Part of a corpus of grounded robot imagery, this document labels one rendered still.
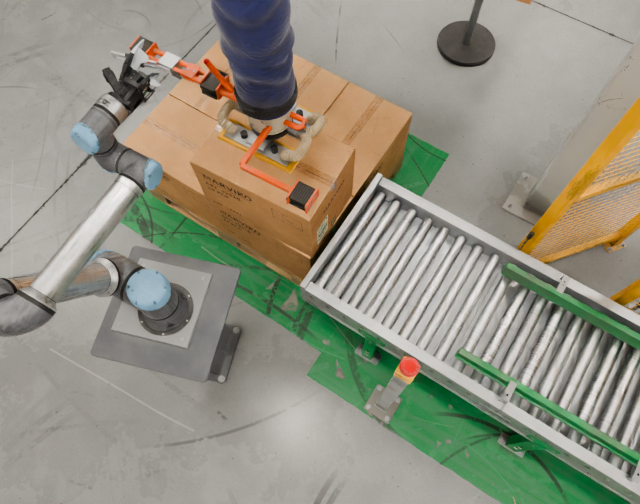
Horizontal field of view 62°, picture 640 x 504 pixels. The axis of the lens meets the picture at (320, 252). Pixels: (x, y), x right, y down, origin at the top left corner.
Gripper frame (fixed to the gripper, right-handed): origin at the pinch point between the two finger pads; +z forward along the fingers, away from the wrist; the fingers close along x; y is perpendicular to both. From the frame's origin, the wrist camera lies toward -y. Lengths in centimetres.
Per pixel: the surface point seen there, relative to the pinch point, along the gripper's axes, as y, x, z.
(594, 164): 141, -30, 54
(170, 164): -34, -104, 9
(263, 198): 34, -64, 0
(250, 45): 33.0, 11.2, 10.7
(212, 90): 5.1, -31.2, 16.4
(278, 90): 36.5, -12.8, 16.5
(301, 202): 59, -31, -8
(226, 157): 10, -64, 9
